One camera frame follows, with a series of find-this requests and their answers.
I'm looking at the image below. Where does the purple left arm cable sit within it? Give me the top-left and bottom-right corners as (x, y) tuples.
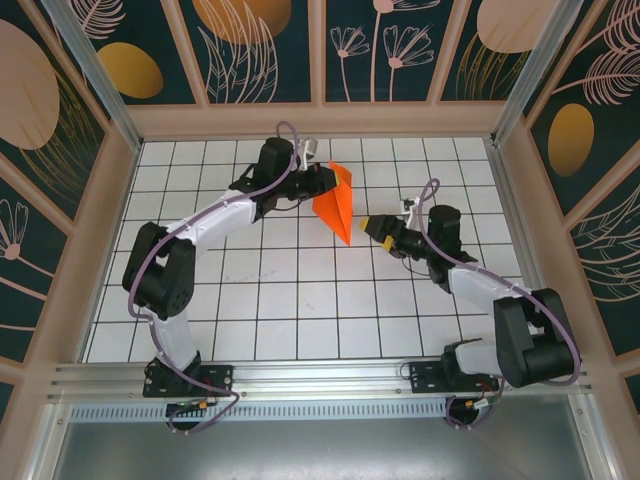
(127, 121), (306, 436)

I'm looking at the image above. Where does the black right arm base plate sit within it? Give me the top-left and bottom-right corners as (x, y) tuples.
(407, 359), (499, 394)

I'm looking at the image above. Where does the grey metal sheet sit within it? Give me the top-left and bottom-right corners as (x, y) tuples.
(49, 394), (601, 480)

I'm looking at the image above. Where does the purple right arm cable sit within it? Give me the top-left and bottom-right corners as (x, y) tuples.
(417, 178), (585, 432)

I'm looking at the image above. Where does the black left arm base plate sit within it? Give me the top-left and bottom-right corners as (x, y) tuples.
(142, 363), (236, 399)

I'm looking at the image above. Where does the aluminium side rail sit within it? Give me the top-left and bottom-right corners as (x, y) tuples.
(489, 139), (569, 357)

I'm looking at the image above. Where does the aluminium mounting rail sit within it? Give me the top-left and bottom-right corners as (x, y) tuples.
(47, 354), (596, 401)

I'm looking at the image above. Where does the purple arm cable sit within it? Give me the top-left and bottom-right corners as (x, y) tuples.
(417, 178), (585, 432)
(127, 121), (306, 436)

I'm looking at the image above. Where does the aluminium frame post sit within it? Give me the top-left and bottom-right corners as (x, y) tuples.
(42, 0), (144, 151)
(492, 0), (584, 146)

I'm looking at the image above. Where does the orange paper sheet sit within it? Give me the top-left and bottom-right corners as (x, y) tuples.
(310, 159), (354, 247)

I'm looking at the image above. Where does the perforated metal cable tray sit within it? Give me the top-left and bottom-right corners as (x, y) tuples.
(69, 403), (451, 421)

